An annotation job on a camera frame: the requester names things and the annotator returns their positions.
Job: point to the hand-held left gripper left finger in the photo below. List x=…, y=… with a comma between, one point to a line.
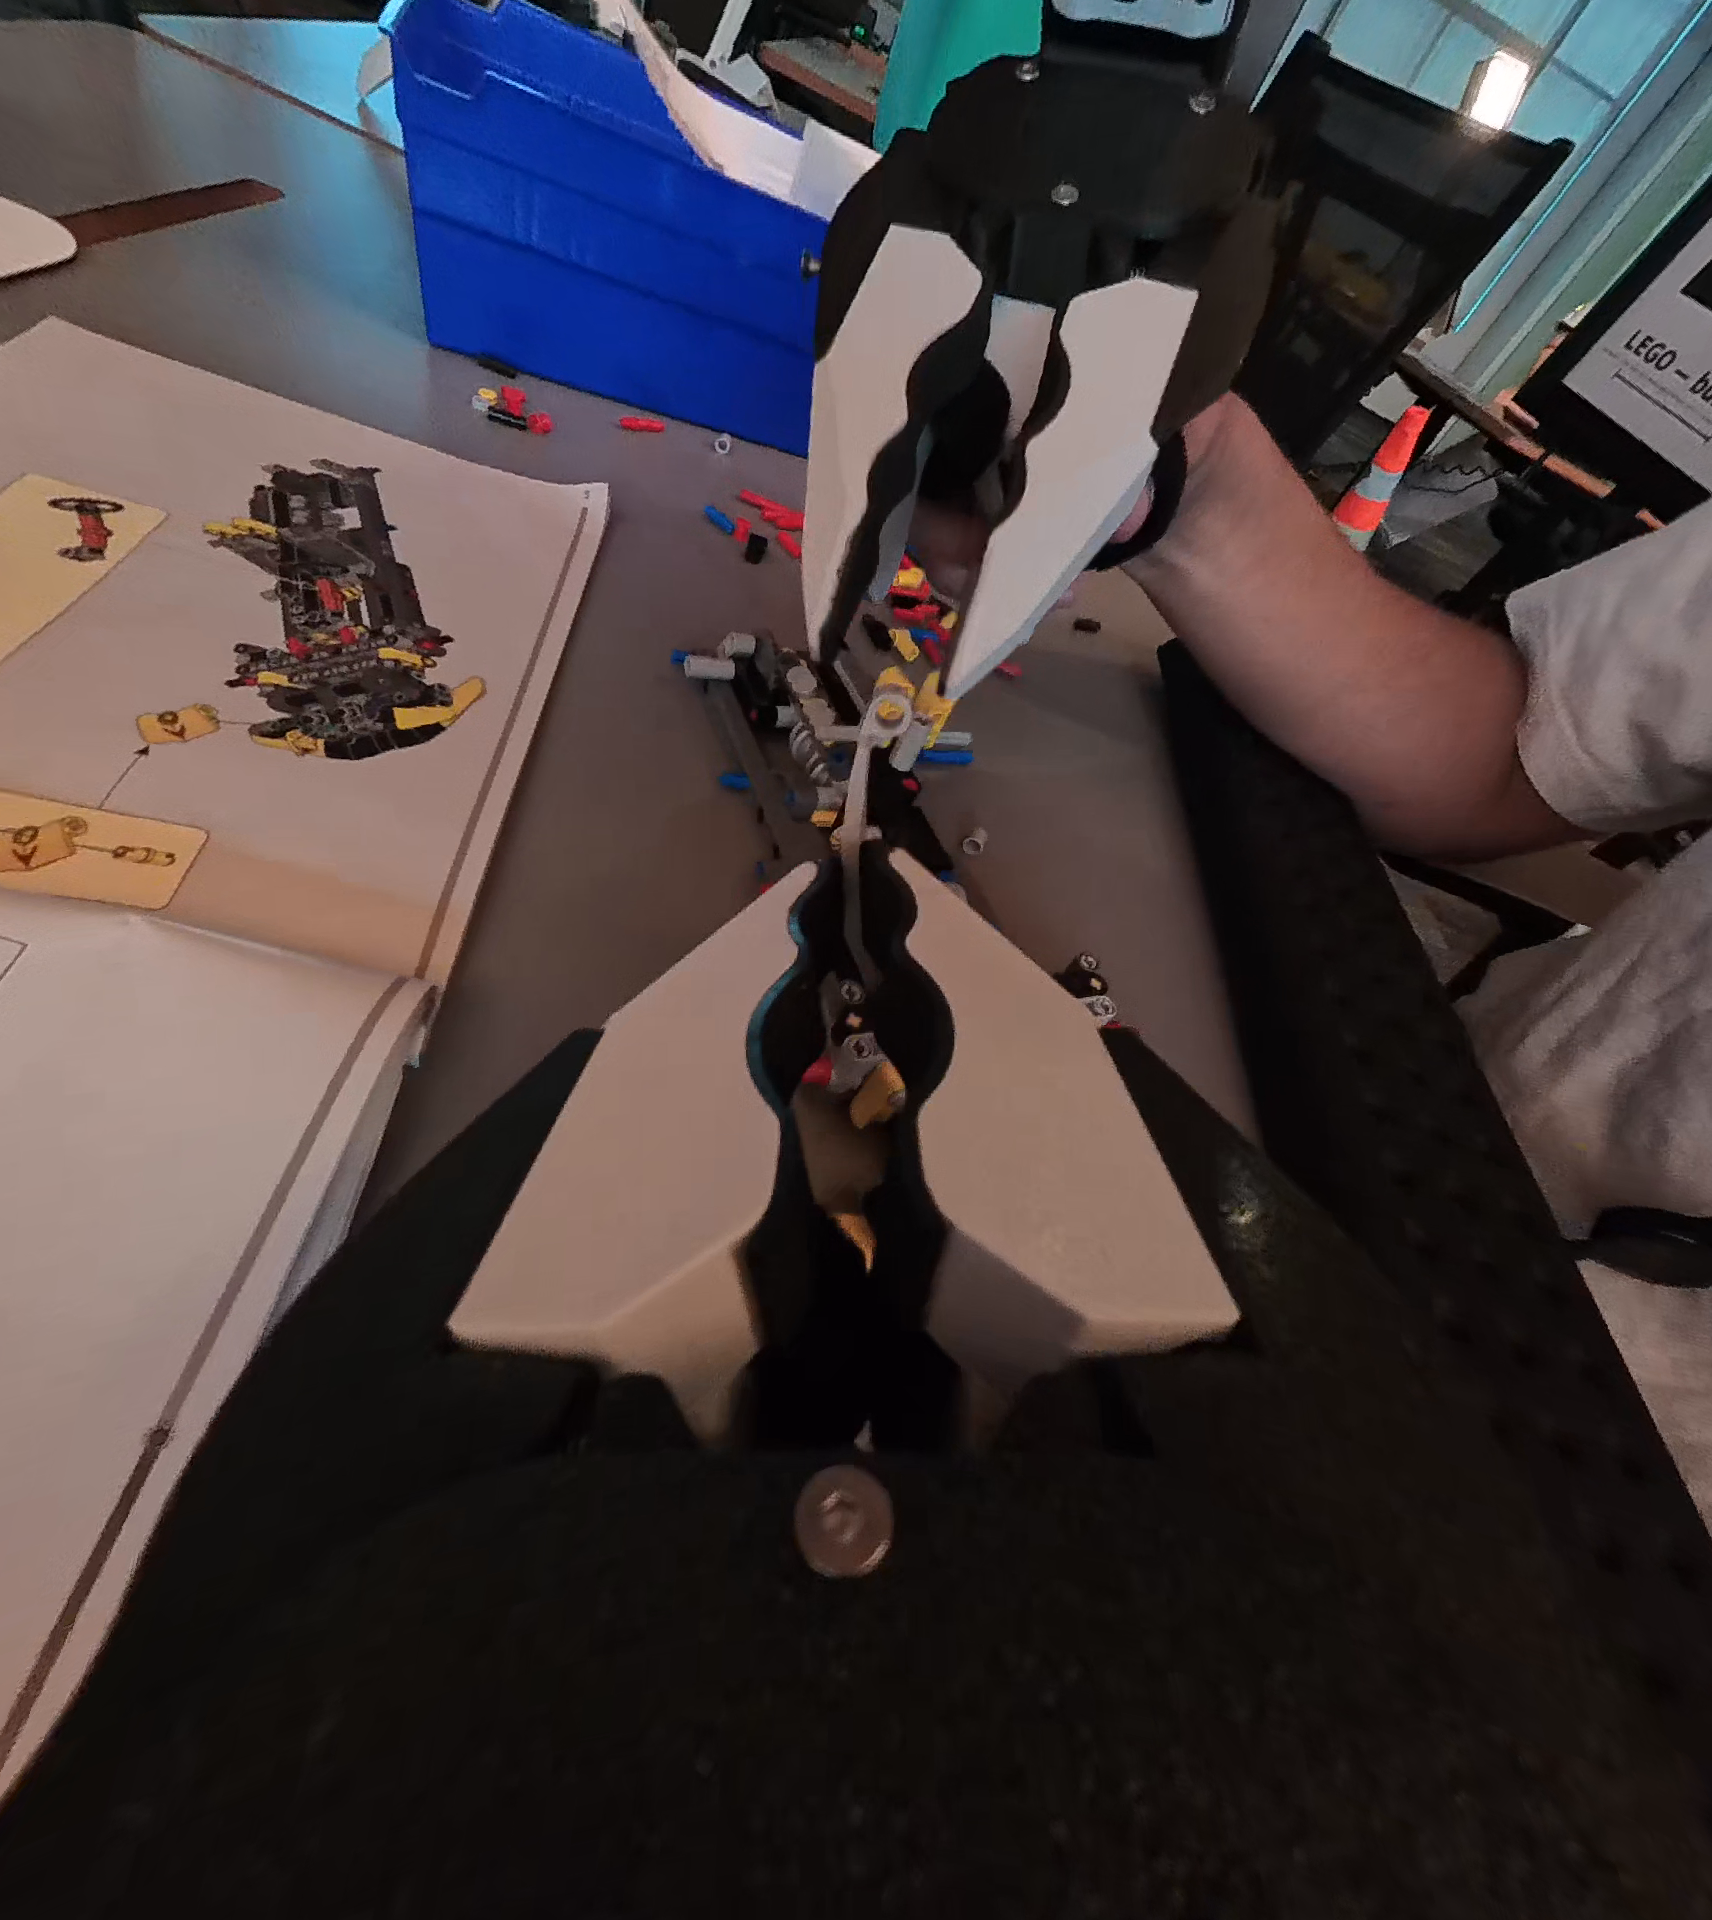
x=617, y=1200

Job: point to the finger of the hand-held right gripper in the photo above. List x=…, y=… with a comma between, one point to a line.
x=871, y=375
x=1096, y=420

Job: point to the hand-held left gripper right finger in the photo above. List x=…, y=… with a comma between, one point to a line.
x=1067, y=1200

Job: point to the lego car chassis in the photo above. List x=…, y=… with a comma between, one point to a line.
x=797, y=721

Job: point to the person's right forearm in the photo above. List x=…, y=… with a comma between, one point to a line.
x=1366, y=675

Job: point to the pile of small lego pins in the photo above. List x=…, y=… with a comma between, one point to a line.
x=767, y=519

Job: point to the person's right hand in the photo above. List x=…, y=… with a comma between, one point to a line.
x=1208, y=465

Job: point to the teal carry case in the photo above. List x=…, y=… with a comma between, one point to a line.
x=947, y=61

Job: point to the white paper sheets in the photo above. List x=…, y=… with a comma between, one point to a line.
x=750, y=134

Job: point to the orange traffic cone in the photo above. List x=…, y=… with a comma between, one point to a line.
x=1381, y=488

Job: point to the blue plastic bin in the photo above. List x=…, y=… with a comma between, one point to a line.
x=571, y=254

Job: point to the black mesh chair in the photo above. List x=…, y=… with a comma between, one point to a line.
x=1397, y=211

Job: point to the black dotted mat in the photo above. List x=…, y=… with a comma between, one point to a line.
x=1397, y=1200

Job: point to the lit floor lamp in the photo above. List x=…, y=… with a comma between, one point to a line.
x=1498, y=87

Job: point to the open instruction booklet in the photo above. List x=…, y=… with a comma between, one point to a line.
x=120, y=1050

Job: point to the black and white marker sign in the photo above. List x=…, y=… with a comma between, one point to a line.
x=1697, y=344

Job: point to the black badge clip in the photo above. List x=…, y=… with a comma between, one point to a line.
x=1697, y=1248

